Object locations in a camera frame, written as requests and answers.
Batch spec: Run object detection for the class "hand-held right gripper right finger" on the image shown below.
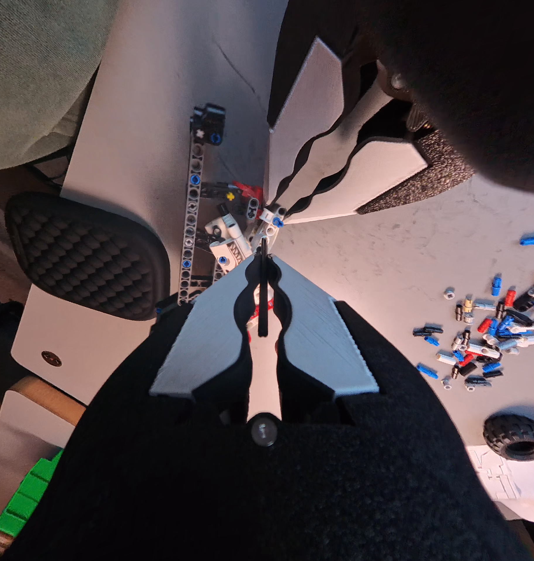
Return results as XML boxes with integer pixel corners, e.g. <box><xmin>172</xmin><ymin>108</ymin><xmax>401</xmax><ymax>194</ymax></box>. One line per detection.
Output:
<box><xmin>272</xmin><ymin>254</ymin><xmax>380</xmax><ymax>397</ymax></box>

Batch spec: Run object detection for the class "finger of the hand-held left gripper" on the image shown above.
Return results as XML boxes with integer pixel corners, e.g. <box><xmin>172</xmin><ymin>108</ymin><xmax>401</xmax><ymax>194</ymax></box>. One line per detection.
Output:
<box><xmin>265</xmin><ymin>37</ymin><xmax>377</xmax><ymax>204</ymax></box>
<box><xmin>283</xmin><ymin>123</ymin><xmax>429</xmax><ymax>221</ymax></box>

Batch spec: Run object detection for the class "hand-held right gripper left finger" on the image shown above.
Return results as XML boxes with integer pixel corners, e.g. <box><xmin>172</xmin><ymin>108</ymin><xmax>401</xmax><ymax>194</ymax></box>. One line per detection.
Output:
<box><xmin>151</xmin><ymin>254</ymin><xmax>260</xmax><ymax>399</ymax></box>

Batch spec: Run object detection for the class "long black brick axle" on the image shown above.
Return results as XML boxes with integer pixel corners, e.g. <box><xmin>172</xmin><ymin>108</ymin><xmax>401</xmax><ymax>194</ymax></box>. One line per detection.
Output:
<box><xmin>257</xmin><ymin>235</ymin><xmax>272</xmax><ymax>338</ymax></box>

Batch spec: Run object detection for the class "toy brick vehicle model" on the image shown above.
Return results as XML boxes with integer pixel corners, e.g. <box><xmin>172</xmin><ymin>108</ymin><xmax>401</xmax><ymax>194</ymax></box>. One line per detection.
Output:
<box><xmin>175</xmin><ymin>104</ymin><xmax>289</xmax><ymax>306</ymax></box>

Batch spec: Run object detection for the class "grey desk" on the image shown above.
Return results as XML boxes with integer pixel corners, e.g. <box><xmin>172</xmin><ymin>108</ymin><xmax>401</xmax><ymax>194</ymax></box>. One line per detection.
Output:
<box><xmin>11</xmin><ymin>0</ymin><xmax>534</xmax><ymax>527</ymax></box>

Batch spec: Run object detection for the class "pile of small brick parts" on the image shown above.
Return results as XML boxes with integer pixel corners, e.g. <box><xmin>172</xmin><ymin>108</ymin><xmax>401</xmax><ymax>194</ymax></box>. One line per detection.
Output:
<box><xmin>413</xmin><ymin>230</ymin><xmax>534</xmax><ymax>392</ymax></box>

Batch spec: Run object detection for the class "black rubber tyre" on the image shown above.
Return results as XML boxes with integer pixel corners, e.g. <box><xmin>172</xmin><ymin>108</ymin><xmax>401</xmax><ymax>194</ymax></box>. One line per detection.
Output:
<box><xmin>483</xmin><ymin>414</ymin><xmax>534</xmax><ymax>462</ymax></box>

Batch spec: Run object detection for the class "white paper sheet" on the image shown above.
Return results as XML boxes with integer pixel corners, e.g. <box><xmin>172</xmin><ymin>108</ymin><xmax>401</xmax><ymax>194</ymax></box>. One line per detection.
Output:
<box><xmin>469</xmin><ymin>446</ymin><xmax>534</xmax><ymax>523</ymax></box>

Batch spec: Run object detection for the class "green plastic storage bin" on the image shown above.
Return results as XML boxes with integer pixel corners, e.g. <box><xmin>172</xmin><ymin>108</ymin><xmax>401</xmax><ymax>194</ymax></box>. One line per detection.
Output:
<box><xmin>0</xmin><ymin>449</ymin><xmax>66</xmax><ymax>541</ymax></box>

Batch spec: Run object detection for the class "person's green sweater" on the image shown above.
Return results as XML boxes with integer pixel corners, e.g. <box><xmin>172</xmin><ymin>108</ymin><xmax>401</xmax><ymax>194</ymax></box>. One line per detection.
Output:
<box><xmin>0</xmin><ymin>0</ymin><xmax>119</xmax><ymax>172</ymax></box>

